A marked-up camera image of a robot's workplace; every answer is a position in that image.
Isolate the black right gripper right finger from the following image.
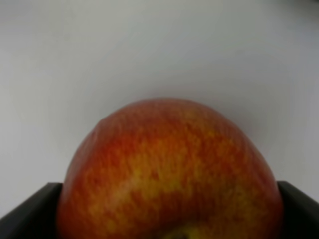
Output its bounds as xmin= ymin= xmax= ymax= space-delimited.
xmin=277 ymin=181 xmax=319 ymax=239

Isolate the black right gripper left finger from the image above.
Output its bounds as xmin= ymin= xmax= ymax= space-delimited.
xmin=0 ymin=183 xmax=62 ymax=239

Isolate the red apple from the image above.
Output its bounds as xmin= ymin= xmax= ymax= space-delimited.
xmin=56 ymin=99 xmax=283 ymax=239

